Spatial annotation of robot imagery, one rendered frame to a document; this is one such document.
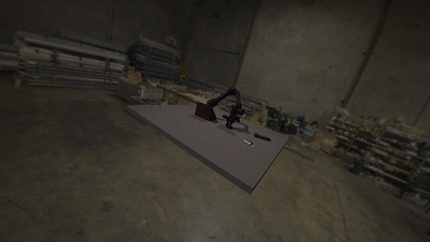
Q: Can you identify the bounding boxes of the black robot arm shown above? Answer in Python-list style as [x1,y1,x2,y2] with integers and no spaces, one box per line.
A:
[207,87,245,121]

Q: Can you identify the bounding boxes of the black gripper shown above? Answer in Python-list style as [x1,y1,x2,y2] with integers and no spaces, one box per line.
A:
[222,111,236,126]

